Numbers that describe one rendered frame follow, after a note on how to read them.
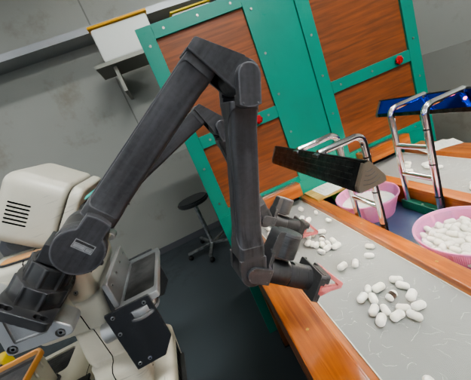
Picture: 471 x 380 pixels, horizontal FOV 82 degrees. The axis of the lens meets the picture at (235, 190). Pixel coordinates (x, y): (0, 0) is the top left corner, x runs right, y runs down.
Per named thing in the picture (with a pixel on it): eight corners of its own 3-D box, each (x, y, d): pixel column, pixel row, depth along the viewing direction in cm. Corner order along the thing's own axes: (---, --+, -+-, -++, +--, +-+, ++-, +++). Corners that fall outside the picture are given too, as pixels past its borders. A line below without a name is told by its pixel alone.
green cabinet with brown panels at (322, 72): (218, 219, 141) (134, 29, 115) (207, 195, 194) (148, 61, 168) (433, 121, 156) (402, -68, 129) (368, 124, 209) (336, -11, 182)
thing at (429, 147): (445, 222, 99) (425, 103, 87) (402, 206, 118) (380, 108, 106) (487, 200, 101) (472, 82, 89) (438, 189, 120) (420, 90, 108)
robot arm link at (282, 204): (252, 217, 108) (261, 224, 100) (261, 190, 106) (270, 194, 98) (277, 223, 112) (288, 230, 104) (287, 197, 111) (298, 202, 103)
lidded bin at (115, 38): (160, 56, 280) (148, 26, 271) (161, 42, 238) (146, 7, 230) (111, 74, 271) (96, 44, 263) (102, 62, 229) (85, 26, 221)
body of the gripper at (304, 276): (308, 256, 69) (282, 250, 67) (329, 277, 59) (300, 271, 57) (299, 280, 69) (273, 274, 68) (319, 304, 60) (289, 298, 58)
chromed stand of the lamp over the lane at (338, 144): (353, 269, 95) (316, 152, 83) (323, 246, 114) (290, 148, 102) (398, 246, 97) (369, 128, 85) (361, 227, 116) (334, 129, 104)
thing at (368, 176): (359, 194, 65) (352, 167, 63) (272, 163, 125) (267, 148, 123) (387, 181, 66) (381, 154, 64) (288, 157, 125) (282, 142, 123)
